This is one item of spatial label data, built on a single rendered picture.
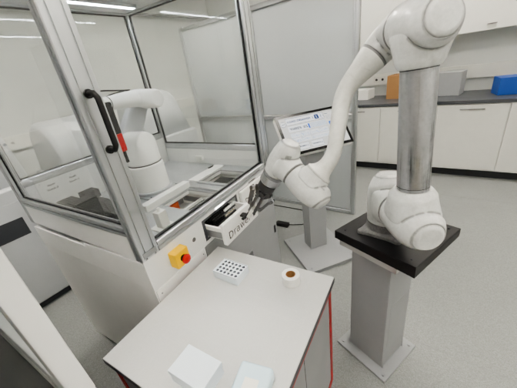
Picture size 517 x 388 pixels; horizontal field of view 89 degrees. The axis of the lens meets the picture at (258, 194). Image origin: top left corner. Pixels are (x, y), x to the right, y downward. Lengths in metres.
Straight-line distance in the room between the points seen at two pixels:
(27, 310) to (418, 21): 1.05
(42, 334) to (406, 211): 1.00
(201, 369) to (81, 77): 0.87
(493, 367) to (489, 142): 2.52
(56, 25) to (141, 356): 0.97
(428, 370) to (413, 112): 1.38
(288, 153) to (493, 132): 3.13
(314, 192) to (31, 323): 0.79
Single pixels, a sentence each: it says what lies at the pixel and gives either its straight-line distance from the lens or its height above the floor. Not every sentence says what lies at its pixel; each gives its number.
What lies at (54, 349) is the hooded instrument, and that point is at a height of 1.08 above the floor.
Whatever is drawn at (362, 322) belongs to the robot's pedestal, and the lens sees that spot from 1.66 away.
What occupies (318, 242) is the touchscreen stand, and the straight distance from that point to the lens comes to 2.41.
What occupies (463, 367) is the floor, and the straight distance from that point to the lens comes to 1.96.
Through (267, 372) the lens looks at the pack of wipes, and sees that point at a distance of 0.85.
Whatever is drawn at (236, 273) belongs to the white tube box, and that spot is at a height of 0.80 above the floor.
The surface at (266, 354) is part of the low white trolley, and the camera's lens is 0.93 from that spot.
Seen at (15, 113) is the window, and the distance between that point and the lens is 1.38.
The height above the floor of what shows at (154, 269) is 0.89.
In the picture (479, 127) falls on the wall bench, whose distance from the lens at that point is 3.86.
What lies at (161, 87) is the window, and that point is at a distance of 1.12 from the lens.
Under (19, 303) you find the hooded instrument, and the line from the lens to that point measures 0.68.
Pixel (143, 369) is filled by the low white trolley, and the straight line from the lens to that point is 1.03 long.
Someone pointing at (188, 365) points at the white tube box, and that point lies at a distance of 0.91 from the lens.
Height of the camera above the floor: 1.54
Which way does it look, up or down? 26 degrees down
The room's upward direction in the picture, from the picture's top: 9 degrees counter-clockwise
